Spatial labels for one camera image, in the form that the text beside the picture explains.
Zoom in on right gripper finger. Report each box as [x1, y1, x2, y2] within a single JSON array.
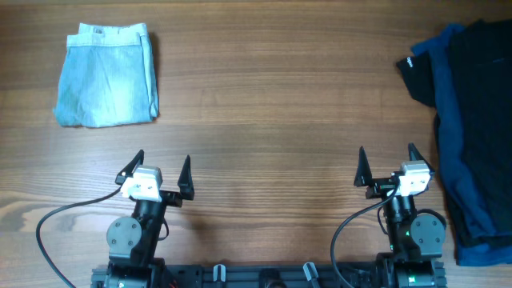
[[408, 142, 435, 176], [354, 146, 373, 187]]

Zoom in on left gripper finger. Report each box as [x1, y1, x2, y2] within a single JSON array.
[[177, 155, 195, 200], [115, 150, 144, 185]]

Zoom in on black shorts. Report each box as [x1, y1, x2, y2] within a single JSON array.
[[396, 18, 512, 237]]

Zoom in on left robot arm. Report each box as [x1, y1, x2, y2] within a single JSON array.
[[94, 150, 194, 288]]

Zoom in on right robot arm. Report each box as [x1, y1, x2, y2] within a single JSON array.
[[354, 143, 447, 288]]

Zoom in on folded light blue shorts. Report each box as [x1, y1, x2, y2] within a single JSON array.
[[54, 23, 159, 128]]

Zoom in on blue t-shirt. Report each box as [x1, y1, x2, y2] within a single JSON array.
[[397, 24, 511, 266]]

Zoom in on right black cable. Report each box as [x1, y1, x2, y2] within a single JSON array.
[[330, 175, 401, 288]]

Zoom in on black cable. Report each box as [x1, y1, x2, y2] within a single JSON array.
[[330, 175, 401, 288], [35, 184, 123, 288]]

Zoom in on left black cable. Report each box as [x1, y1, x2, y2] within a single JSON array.
[[35, 184, 123, 288]]

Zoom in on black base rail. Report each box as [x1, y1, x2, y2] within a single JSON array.
[[90, 262, 447, 288]]

